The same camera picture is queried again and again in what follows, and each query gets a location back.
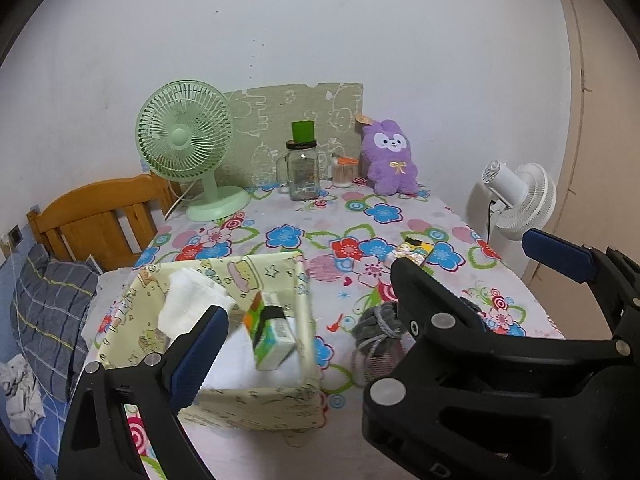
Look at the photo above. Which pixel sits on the plaid grey pillow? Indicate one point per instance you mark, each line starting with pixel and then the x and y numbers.
pixel 47 310

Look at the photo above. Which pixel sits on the green plastic cup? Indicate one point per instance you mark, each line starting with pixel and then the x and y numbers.
pixel 303 132

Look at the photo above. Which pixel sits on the cotton swab jar orange lid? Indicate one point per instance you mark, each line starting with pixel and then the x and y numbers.
pixel 344 175

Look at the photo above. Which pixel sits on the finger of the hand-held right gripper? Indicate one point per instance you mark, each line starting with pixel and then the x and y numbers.
pixel 560 256
pixel 425 305

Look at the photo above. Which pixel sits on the beige door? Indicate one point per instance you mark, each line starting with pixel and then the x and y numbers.
pixel 607 110

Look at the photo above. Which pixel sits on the wooden headboard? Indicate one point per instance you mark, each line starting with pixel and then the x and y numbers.
pixel 95 215

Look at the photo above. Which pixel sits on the green juice carton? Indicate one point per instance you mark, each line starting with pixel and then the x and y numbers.
pixel 270 337

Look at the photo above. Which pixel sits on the white desk fan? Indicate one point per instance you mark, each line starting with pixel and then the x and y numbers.
pixel 530 195

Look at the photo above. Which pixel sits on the green desk fan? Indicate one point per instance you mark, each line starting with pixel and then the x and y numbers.
pixel 182 135

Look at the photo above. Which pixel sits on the floral tablecloth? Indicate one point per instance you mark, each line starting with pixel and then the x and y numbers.
pixel 320 240

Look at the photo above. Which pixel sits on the crumpled white cloth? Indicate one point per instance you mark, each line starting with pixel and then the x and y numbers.
pixel 22 395

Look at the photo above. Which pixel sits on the green patterned wall sheet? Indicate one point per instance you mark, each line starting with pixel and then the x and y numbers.
pixel 260 115

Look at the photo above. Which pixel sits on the yellow cartoon fabric storage box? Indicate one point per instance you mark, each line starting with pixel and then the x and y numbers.
pixel 280 400

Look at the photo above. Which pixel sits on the yellow cartoon tissue pack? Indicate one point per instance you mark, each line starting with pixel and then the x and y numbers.
pixel 412 251

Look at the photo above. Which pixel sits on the glass jar mug black lid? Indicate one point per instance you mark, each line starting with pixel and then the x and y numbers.
pixel 301 175

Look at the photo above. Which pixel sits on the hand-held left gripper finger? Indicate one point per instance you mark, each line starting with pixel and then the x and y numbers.
pixel 195 365

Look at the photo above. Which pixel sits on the blue checked bed sheet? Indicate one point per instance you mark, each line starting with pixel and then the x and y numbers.
pixel 42 447

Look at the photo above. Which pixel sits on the purple plush bunny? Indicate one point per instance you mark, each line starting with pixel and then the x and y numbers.
pixel 392 165

